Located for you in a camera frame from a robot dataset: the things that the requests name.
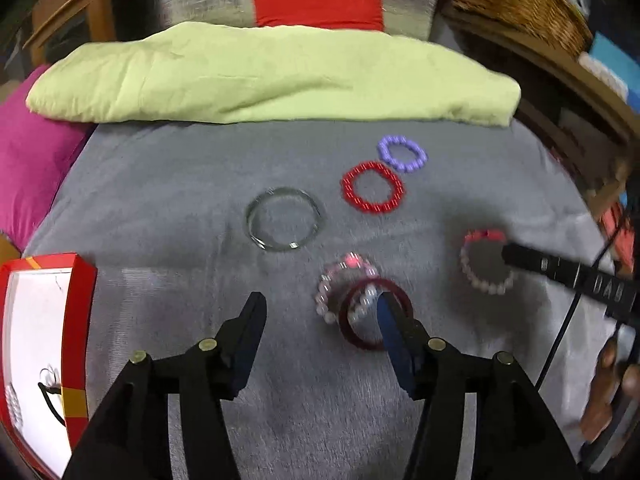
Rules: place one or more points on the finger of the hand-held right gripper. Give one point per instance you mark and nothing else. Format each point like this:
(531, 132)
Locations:
(522, 257)

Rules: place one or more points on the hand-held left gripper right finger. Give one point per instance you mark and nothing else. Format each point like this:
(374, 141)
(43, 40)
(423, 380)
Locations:
(392, 335)

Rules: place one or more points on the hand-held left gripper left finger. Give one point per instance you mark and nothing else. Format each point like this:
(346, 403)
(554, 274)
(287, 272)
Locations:
(251, 327)

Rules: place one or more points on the dark red bangle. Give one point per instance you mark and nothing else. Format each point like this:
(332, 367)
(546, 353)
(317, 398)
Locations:
(349, 330)

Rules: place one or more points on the silver bangle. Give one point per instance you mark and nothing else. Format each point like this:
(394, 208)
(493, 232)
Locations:
(254, 232)

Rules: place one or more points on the red cardboard box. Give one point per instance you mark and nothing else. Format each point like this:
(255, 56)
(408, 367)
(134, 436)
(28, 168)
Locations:
(40, 320)

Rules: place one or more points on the person's right hand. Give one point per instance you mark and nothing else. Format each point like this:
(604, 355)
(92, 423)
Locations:
(607, 390)

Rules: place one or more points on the red cloth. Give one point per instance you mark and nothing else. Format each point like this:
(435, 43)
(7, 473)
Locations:
(620, 242)

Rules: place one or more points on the grey blanket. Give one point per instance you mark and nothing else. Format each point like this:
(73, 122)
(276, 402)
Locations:
(175, 210)

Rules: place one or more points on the wooden shelf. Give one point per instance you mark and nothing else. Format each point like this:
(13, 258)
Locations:
(560, 75)

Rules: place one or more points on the blue box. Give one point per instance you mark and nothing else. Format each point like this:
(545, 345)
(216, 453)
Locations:
(610, 55)

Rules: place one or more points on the light green blanket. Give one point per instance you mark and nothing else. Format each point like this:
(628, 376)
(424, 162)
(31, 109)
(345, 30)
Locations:
(275, 75)

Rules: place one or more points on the wicker basket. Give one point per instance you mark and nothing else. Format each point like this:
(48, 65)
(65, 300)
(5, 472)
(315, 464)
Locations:
(520, 0)

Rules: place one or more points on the magenta pillow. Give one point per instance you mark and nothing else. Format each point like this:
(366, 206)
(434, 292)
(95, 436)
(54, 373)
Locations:
(30, 160)

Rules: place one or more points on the grey and red cushion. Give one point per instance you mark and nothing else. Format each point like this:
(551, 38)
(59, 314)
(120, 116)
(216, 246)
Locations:
(310, 5)

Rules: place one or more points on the wooden furniture frame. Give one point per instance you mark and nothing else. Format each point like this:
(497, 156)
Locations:
(75, 5)

